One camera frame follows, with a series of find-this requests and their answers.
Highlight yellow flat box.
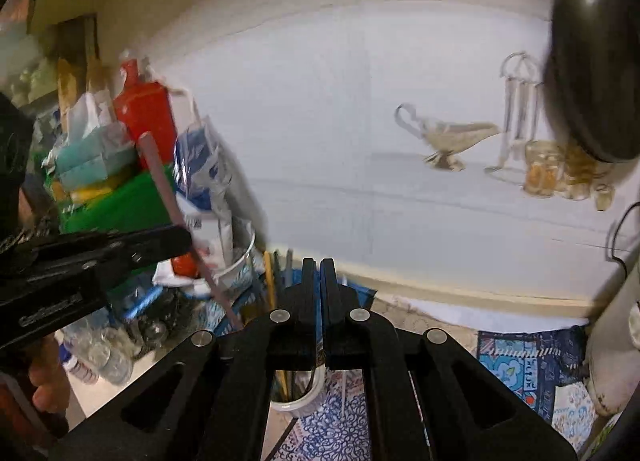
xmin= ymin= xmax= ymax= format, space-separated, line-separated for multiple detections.
xmin=65 ymin=181 xmax=117 ymax=203

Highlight blue white plastic bag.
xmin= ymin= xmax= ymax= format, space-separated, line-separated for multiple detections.
xmin=172 ymin=114 xmax=261 ymax=282

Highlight white rice cooker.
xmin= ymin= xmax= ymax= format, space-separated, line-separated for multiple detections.
xmin=582 ymin=246 xmax=640 ymax=417

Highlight green box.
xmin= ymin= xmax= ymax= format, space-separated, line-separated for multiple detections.
xmin=60 ymin=168 xmax=181 ymax=234

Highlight red tin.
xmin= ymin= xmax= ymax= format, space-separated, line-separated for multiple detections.
xmin=112 ymin=84 xmax=178 ymax=173

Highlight white rag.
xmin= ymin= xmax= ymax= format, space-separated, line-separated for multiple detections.
xmin=152 ymin=261 xmax=201 ymax=293

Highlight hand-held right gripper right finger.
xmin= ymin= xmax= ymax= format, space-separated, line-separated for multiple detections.
xmin=320 ymin=257 xmax=578 ymax=461

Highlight black power cable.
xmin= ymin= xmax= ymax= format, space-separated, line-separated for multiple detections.
xmin=605 ymin=201 xmax=640 ymax=277

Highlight teal tissue box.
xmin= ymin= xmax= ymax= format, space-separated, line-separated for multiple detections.
xmin=52 ymin=91 xmax=138 ymax=189

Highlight brown paper bags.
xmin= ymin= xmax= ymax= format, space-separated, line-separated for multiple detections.
xmin=55 ymin=56 xmax=111 ymax=108

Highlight black wok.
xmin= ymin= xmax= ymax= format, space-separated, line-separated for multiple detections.
xmin=542 ymin=0 xmax=640 ymax=164

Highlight copper chopstick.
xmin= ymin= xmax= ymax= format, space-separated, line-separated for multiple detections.
xmin=263 ymin=251 xmax=279 ymax=314

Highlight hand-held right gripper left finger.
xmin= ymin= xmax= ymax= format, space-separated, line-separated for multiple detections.
xmin=47 ymin=257 xmax=321 ymax=461

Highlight white ceramic cup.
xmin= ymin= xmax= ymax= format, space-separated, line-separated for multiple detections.
xmin=269 ymin=368 xmax=327 ymax=413

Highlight person's left hand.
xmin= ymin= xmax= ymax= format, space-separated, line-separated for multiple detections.
xmin=27 ymin=338 xmax=73 ymax=414

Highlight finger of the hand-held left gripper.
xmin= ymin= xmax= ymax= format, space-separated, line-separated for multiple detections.
xmin=30 ymin=224 xmax=194 ymax=261
xmin=94 ymin=246 xmax=192 ymax=288

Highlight patterned blue mat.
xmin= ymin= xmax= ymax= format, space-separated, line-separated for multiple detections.
xmin=215 ymin=281 xmax=606 ymax=461

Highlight clear plastic bottle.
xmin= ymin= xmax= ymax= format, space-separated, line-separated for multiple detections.
xmin=60 ymin=316 xmax=136 ymax=387

